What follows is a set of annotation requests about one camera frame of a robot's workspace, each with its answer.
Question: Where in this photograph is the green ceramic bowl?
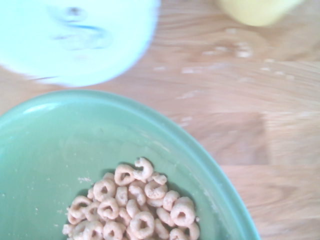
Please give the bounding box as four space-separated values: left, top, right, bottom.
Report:
0 89 262 240

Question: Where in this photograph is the large wooden board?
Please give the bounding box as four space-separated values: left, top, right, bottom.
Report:
0 0 320 240

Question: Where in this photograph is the yellow mug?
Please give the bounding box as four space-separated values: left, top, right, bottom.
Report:
216 0 305 27

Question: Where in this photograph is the cereal rings pile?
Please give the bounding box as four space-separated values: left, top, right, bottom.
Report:
62 156 201 240

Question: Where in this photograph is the white patterned bowl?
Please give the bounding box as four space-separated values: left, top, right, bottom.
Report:
0 0 161 88

